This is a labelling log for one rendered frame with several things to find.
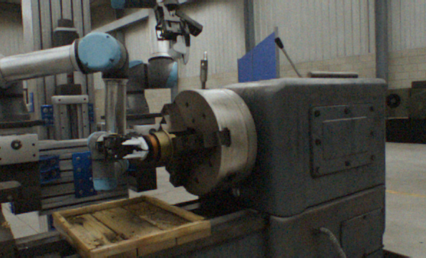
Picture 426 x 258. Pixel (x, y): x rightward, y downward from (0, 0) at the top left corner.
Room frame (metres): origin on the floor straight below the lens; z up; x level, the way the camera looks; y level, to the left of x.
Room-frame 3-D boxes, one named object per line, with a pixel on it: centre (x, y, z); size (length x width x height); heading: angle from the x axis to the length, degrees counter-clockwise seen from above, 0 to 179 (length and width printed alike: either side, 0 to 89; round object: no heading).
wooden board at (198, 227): (0.95, 0.23, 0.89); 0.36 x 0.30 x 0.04; 35
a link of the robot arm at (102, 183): (1.20, 0.35, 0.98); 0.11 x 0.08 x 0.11; 178
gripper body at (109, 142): (1.05, 0.26, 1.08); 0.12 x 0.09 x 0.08; 35
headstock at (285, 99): (1.34, -0.31, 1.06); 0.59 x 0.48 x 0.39; 125
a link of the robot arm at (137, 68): (1.61, 0.32, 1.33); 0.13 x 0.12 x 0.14; 101
